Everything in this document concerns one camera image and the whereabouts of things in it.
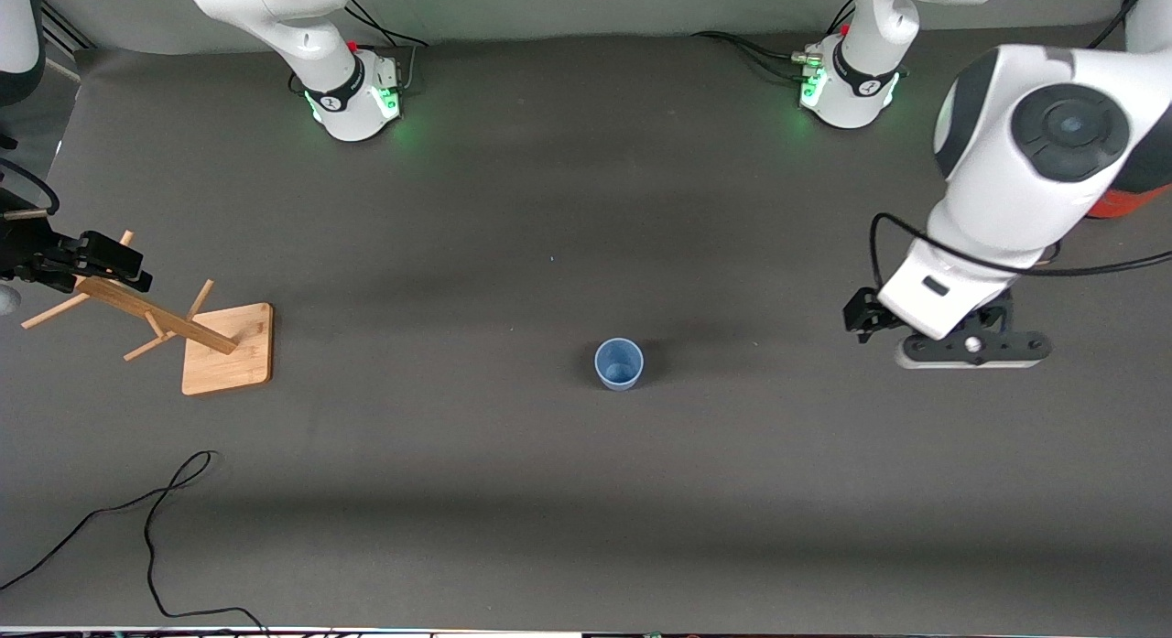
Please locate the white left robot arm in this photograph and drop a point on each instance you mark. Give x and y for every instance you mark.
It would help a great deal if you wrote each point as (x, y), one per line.
(1007, 162)

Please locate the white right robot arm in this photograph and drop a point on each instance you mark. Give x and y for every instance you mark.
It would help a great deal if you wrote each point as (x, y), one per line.
(357, 98)

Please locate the aluminium frame rail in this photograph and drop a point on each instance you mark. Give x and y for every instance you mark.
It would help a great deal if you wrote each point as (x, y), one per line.
(69, 34)

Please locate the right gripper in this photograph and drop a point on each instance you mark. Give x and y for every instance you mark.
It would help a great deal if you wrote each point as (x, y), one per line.
(35, 254)

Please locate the wooden cup rack stand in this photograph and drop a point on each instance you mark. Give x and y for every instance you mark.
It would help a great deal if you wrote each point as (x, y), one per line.
(229, 354)

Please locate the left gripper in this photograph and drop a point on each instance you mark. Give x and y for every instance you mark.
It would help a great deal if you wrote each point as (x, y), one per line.
(863, 312)

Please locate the light blue plastic cup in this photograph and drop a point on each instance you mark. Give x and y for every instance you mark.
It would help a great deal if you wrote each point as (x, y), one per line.
(619, 363)

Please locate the orange conical container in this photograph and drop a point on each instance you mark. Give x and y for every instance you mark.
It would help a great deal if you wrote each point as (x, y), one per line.
(1126, 203)

